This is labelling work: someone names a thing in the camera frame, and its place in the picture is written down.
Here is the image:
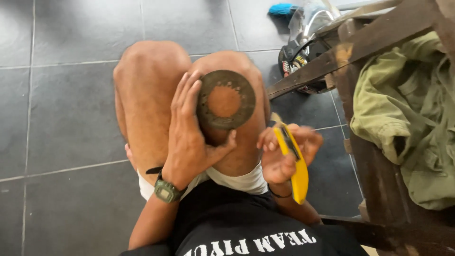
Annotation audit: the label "person's right hand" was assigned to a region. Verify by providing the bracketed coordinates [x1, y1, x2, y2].
[257, 123, 324, 186]

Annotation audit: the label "person's left hand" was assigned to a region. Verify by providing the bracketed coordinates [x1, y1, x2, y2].
[162, 70, 237, 191]

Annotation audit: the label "yellow utility knife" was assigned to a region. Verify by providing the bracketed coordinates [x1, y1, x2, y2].
[271, 113, 309, 205]

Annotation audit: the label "round rusty metal clutch plate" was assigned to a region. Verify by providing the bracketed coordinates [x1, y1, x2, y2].
[196, 70, 256, 131]

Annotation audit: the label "thin black wristband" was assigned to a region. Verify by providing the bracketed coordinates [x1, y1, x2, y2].
[267, 183, 294, 199]

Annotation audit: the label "white shorts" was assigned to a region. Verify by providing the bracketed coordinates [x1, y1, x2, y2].
[137, 162, 269, 202]

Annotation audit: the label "person's right leg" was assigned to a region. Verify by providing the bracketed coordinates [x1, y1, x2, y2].
[190, 50, 271, 178]

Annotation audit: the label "person's leg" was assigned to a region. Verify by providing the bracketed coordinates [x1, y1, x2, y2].
[190, 50, 271, 178]
[113, 40, 193, 185]

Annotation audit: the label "green digital wristwatch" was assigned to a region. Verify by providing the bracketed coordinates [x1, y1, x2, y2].
[146, 166, 187, 204]

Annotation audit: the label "person's left leg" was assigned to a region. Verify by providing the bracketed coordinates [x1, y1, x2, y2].
[113, 40, 193, 185]

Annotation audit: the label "black printed t-shirt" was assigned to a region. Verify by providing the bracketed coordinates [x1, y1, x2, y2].
[119, 179, 369, 256]

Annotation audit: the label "black motorcycle helmet with stickers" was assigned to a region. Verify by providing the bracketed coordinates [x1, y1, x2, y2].
[278, 2, 342, 95]

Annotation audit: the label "olive green cloth garment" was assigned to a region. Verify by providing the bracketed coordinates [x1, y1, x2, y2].
[350, 31, 455, 211]

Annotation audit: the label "blue bristle brush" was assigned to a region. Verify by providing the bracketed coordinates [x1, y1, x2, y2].
[268, 3, 301, 17]

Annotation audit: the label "dark wooden chair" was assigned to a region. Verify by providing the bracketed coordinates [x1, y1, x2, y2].
[267, 0, 455, 256]

